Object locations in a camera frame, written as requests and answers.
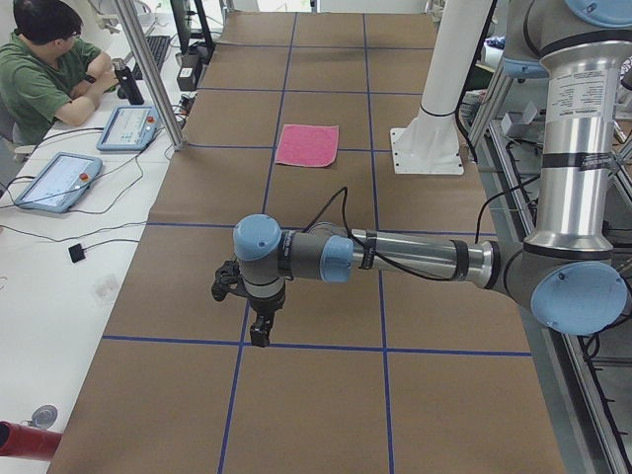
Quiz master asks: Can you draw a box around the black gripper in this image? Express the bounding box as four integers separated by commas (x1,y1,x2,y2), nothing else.
248,288,285,347

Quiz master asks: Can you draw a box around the pink and grey towel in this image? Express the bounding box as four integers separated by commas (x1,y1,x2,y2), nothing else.
275,124,339,168

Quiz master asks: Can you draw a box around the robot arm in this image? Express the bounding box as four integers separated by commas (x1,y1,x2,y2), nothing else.
212,1,631,347

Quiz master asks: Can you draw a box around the small black square device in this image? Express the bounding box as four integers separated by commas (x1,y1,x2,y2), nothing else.
68,243,86,264

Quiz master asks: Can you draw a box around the round metal table grommet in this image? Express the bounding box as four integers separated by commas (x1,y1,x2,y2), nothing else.
28,404,58,430

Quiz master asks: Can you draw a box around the far teach pendant tablet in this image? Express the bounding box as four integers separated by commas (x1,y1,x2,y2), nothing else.
96,105,160,152

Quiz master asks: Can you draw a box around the teach pendant tablet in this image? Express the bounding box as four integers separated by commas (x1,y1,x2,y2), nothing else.
96,105,160,152
15,152,103,213

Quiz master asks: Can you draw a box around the white pillar with base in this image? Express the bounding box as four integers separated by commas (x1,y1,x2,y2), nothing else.
390,0,496,176

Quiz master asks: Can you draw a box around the near teach pendant tablet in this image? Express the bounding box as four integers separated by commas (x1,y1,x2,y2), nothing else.
15,152,103,213

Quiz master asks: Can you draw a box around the black box with label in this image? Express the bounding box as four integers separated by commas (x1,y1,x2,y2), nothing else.
177,53,202,92

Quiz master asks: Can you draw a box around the red cylinder object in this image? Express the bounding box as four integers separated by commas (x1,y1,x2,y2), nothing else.
0,421,62,461

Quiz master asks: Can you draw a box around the black keyboard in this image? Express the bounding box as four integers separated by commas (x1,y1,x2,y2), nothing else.
145,35,170,71

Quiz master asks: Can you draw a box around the monitor stand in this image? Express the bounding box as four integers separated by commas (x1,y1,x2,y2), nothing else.
170,0,215,58

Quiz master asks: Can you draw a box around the person in green shirt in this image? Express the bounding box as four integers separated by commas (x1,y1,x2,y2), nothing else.
1,1,118,145

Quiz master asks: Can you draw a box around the aluminium frame post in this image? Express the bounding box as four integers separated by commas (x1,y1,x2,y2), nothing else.
113,0,185,151

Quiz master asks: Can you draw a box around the aluminium side frame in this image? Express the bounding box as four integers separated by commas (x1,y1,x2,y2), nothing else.
463,73,632,474

